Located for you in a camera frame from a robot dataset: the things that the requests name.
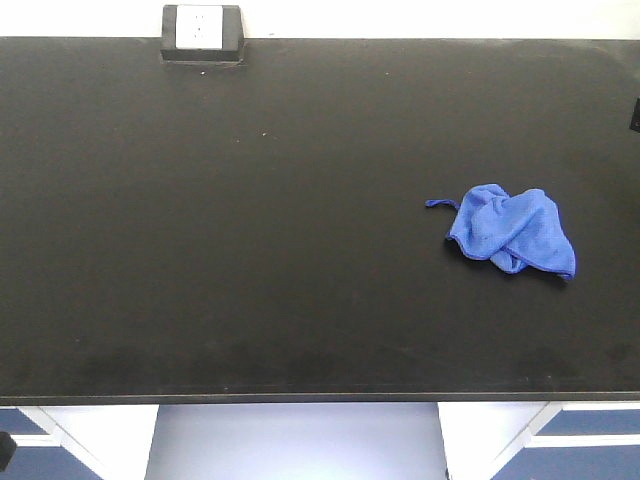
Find blue left under-bench cabinet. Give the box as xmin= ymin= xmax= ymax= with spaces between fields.
xmin=1 ymin=405 xmax=159 ymax=479

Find blue right under-bench cabinet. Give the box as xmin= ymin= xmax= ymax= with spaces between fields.
xmin=438 ymin=401 xmax=639 ymax=479

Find blue microfiber cloth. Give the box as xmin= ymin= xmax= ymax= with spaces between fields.
xmin=425 ymin=184 xmax=577 ymax=280

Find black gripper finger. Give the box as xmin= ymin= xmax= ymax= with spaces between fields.
xmin=0 ymin=431 xmax=16 ymax=465

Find blue under-bench cabinet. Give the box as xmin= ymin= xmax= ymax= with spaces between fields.
xmin=1 ymin=405 xmax=159 ymax=479
xmin=438 ymin=401 xmax=639 ymax=479

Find white power outlet box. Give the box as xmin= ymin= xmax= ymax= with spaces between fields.
xmin=160 ymin=4 xmax=245 ymax=64

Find black box at right edge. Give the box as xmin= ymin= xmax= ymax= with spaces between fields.
xmin=629 ymin=99 xmax=640 ymax=132

